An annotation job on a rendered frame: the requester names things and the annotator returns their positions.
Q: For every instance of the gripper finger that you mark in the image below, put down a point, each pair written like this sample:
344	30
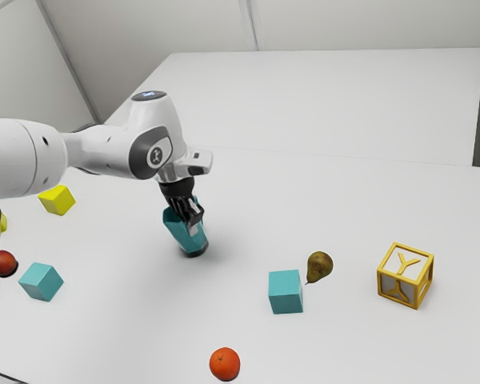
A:
194	220

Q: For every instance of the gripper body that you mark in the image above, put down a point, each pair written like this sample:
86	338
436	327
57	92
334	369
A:
177	196

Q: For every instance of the teal faceted mug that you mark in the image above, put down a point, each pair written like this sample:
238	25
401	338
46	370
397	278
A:
188	239

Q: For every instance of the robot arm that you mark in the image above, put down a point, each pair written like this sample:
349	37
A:
104	148

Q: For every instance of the teal block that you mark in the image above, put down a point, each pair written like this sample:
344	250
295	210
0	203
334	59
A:
285	292
40	282

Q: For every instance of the green brown pear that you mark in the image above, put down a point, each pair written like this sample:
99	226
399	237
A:
319	266

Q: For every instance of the orange fruit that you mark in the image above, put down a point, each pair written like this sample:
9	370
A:
225	363

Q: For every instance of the red apple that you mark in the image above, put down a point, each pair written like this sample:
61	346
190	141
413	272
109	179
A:
4	262

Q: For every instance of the yellow letter cube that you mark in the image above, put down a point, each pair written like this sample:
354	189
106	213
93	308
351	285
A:
404	280

